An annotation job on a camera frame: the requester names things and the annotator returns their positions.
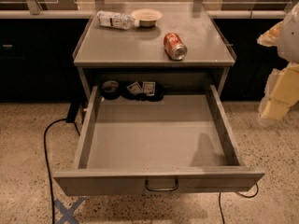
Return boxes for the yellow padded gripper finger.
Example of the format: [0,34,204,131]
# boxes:
[259,63,299,122]
[257,21,282,47]

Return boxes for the grey top drawer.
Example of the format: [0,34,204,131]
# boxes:
[53,88,264,196]

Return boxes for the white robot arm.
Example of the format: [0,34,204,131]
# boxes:
[257,4,299,126]

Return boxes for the grey metal drawer cabinet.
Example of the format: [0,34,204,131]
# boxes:
[74,3,235,122]

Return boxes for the red soda can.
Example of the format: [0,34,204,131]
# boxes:
[164,33,188,61]

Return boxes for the beige paper bowl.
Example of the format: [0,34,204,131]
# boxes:
[131,8,163,27]

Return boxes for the black items with labels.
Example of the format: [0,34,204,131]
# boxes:
[121,81,164,102]

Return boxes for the clear plastic water bottle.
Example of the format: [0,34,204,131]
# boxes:
[96,10,140,30]

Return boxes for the black tape roll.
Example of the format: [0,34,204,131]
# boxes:
[100,80,120,100]

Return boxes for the dark counter with ledge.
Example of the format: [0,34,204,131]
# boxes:
[0,19,288,102]

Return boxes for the blue tape cross mark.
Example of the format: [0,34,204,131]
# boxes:
[54,197,85,224]

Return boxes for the black power cable right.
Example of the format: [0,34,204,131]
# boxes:
[218,182,260,224]

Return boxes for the black power cable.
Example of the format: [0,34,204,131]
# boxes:
[42,100,82,224]
[218,182,260,224]

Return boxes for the black power cable left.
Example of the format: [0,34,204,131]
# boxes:
[42,100,82,224]

